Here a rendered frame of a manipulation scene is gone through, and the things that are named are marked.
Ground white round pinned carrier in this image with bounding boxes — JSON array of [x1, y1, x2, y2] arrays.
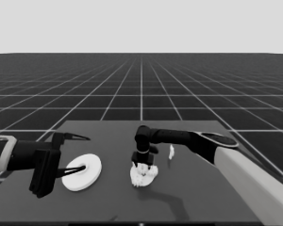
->
[[129, 162, 159, 188]]

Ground large thick white disc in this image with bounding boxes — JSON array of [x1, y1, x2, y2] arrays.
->
[[60, 153, 103, 192]]

